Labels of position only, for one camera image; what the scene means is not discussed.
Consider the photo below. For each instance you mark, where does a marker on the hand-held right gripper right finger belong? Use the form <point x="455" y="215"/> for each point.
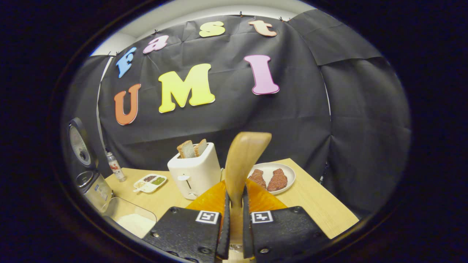
<point x="248" y="233"/>

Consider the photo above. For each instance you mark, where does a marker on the toasted bread slice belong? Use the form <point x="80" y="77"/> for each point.
<point x="201" y="147"/>
<point x="185" y="149"/>

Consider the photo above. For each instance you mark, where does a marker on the white toaster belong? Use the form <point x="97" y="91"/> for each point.
<point x="197" y="175"/>

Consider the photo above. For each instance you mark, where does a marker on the brown meat piece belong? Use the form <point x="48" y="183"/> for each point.
<point x="257" y="178"/>
<point x="278" y="179"/>

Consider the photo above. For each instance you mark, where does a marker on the white divided spice dish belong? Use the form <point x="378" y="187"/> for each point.
<point x="150" y="183"/>

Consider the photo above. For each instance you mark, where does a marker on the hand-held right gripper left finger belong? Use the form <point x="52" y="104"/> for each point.
<point x="223" y="233"/>

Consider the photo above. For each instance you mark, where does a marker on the black backdrop cloth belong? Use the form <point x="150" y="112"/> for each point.
<point x="285" y="124"/>

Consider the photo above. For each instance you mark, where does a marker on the wooden spoon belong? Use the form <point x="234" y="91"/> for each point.
<point x="243" y="160"/>

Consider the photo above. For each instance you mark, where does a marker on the clear plastic rice container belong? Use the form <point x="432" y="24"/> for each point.
<point x="124" y="206"/>

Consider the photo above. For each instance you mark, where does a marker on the small clear bottle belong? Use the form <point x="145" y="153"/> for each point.
<point x="116" y="167"/>

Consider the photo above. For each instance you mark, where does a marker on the dark grey rice cooker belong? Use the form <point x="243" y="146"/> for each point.
<point x="97" y="190"/>

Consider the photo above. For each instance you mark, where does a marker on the white round plate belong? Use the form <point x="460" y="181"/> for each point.
<point x="287" y="171"/>

